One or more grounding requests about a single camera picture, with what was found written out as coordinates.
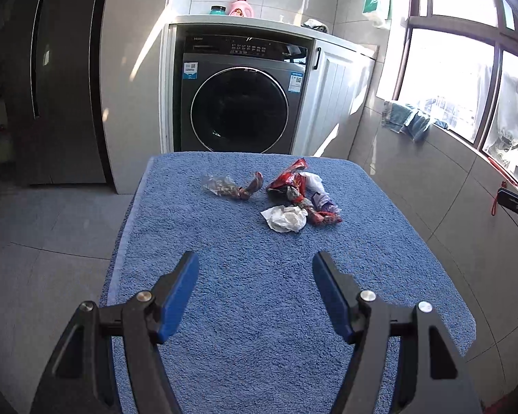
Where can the dark refrigerator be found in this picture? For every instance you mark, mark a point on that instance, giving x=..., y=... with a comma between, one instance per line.
x=64, y=95

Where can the crumpled grey cloth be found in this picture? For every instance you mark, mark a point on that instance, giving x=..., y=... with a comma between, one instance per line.
x=315, y=26

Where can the green white hanging bag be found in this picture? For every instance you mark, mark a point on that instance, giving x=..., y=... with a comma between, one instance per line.
x=375, y=0

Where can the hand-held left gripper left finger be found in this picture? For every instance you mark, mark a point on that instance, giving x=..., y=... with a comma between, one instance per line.
x=177, y=297

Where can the dark window frame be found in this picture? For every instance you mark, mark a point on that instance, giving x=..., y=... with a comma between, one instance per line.
x=494, y=77

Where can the red blue candy wrapper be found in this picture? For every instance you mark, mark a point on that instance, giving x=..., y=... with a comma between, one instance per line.
x=326, y=215

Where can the white countertop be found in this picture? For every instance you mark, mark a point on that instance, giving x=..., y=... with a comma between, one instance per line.
x=263, y=21

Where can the white tissue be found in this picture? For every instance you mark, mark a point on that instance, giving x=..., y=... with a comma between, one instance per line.
x=285, y=220

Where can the white printed plastic wrapper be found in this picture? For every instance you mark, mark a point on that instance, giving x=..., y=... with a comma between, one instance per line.
x=316, y=182

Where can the white base cabinet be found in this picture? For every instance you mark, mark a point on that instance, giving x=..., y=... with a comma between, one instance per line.
x=332, y=95

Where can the bright red snack wrapper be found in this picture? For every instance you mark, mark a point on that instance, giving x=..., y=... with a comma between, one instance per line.
x=289, y=177

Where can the clear plastic wrapper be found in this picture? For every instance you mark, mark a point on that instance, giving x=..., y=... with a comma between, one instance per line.
x=226, y=185

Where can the grey washing machine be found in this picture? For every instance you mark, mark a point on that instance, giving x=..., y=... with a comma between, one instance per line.
x=237, y=108

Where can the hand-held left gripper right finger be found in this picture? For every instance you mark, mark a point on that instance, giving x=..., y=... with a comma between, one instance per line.
x=332, y=297

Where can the teal jar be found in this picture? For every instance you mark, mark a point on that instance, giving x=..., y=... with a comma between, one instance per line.
x=218, y=10

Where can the pink detergent bottle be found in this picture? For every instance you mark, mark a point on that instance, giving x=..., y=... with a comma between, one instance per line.
x=241, y=7

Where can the blue terry towel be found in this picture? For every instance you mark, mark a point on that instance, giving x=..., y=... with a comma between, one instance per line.
x=250, y=310

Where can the blue cloth on sill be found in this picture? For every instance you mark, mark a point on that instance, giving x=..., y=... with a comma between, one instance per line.
x=414, y=123

